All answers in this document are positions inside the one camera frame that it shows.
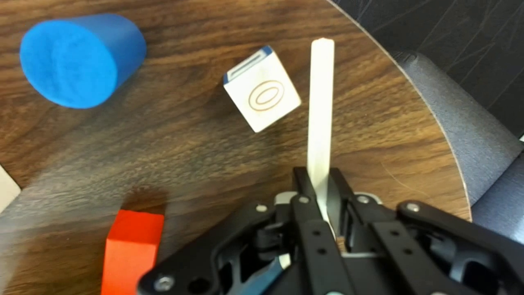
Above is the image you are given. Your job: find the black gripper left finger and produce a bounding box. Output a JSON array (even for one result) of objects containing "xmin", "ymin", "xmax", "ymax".
[{"xmin": 138, "ymin": 165, "xmax": 353, "ymax": 295}]

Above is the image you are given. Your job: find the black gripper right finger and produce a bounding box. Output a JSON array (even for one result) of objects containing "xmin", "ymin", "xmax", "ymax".
[{"xmin": 328, "ymin": 165, "xmax": 524, "ymax": 295}]

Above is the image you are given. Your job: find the white plastic spoon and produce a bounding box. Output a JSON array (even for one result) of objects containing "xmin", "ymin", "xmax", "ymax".
[{"xmin": 305, "ymin": 35, "xmax": 338, "ymax": 226}]

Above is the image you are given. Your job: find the light wooden open box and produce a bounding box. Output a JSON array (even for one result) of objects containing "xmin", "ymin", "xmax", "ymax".
[{"xmin": 0, "ymin": 165, "xmax": 24, "ymax": 214}]

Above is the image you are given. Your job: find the grey fabric sofa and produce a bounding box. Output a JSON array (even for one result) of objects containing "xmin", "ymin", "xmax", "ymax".
[{"xmin": 332, "ymin": 0, "xmax": 524, "ymax": 245}]

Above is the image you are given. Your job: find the round dark wooden table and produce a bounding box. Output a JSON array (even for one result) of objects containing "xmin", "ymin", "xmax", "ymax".
[{"xmin": 0, "ymin": 0, "xmax": 474, "ymax": 295}]

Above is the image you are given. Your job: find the white printed cube block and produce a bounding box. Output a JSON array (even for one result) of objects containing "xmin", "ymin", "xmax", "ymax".
[{"xmin": 222, "ymin": 42, "xmax": 304, "ymax": 134}]

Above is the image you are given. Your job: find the red rectangular block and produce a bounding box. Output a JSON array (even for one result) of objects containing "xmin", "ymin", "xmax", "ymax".
[{"xmin": 101, "ymin": 208, "xmax": 166, "ymax": 295}]

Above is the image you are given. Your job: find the blue cylinder block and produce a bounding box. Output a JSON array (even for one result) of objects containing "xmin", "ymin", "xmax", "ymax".
[{"xmin": 19, "ymin": 11, "xmax": 150, "ymax": 109}]

